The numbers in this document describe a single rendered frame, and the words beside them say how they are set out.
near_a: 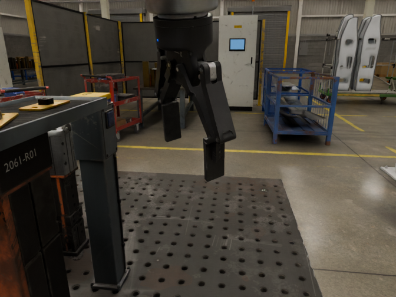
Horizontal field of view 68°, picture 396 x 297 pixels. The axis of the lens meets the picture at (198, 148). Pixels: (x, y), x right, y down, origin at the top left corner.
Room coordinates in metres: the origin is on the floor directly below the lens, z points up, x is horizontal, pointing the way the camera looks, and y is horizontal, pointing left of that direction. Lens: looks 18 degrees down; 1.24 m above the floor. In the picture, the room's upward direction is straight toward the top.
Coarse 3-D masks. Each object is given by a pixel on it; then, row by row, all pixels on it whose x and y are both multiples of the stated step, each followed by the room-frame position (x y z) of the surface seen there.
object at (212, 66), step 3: (201, 60) 0.39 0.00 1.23; (198, 63) 0.38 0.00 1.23; (201, 63) 0.37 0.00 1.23; (204, 63) 0.37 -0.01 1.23; (207, 63) 0.36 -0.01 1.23; (210, 63) 0.36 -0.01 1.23; (213, 63) 0.36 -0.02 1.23; (210, 66) 0.36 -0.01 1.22; (213, 66) 0.36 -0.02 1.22; (210, 69) 0.36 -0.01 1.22; (213, 69) 0.36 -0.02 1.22; (210, 72) 0.36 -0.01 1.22; (213, 72) 0.36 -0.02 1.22; (198, 75) 0.37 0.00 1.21; (210, 75) 0.36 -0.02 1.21; (213, 75) 0.36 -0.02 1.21; (216, 75) 0.36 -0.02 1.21; (210, 78) 0.36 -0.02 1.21; (213, 78) 0.36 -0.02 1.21
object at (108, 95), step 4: (72, 96) 0.58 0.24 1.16; (76, 96) 0.58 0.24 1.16; (80, 96) 0.58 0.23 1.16; (84, 96) 0.58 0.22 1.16; (88, 96) 0.58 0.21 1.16; (92, 96) 0.58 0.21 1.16; (96, 96) 0.58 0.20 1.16; (100, 96) 0.58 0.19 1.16; (104, 96) 0.60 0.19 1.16; (108, 96) 0.62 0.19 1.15
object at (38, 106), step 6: (42, 102) 0.45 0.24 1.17; (48, 102) 0.45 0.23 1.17; (54, 102) 0.48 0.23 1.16; (60, 102) 0.48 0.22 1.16; (66, 102) 0.48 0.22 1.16; (24, 108) 0.42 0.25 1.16; (30, 108) 0.42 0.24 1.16; (36, 108) 0.42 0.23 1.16; (42, 108) 0.42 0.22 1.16; (48, 108) 0.43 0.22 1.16
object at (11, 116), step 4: (0, 112) 0.35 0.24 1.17; (0, 116) 0.35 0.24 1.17; (4, 116) 0.37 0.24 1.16; (8, 116) 0.37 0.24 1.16; (12, 116) 0.37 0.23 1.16; (16, 116) 0.38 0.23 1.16; (0, 120) 0.34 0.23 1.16; (4, 120) 0.34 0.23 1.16; (8, 120) 0.34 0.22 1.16; (0, 124) 0.32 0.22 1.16; (4, 124) 0.33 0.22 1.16
